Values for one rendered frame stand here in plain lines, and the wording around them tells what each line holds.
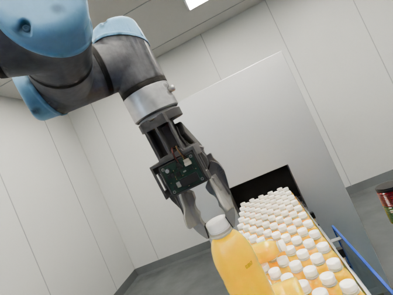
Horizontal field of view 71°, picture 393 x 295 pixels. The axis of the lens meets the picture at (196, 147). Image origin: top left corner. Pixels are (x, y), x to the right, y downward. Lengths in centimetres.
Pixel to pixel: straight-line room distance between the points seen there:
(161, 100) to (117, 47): 9
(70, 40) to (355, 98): 480
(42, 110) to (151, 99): 14
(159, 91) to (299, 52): 453
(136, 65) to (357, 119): 465
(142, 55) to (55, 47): 17
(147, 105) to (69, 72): 12
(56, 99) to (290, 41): 466
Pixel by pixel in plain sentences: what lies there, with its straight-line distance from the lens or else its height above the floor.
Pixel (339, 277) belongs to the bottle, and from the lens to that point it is 95.
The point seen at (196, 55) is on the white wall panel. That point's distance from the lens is 489.
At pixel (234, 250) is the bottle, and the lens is 46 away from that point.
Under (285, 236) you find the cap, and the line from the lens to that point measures 122.
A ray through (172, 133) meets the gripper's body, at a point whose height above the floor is 158.
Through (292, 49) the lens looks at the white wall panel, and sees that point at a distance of 489.
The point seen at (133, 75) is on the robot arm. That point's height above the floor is 168.
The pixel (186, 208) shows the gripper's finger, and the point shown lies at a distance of 44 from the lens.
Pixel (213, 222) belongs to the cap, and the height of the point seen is 142.
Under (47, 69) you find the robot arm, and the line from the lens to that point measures 31.
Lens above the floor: 153
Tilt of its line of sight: 2 degrees up
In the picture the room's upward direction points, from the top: 24 degrees counter-clockwise
